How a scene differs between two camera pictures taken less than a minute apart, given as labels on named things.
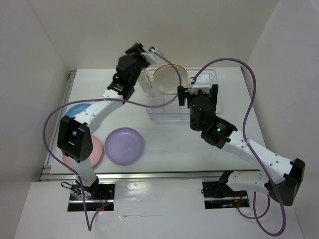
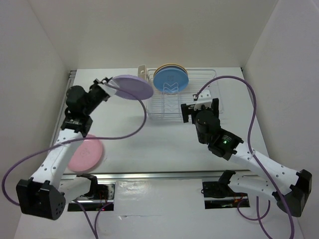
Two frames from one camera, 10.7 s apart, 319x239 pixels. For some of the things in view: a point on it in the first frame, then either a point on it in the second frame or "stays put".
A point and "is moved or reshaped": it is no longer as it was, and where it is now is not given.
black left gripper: x=137 y=52 to x=96 y=82
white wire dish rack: x=162 y=106 stays put
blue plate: x=77 y=109 is moved or reshaped
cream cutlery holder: x=143 y=79 stays put
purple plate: x=124 y=146 to x=134 y=84
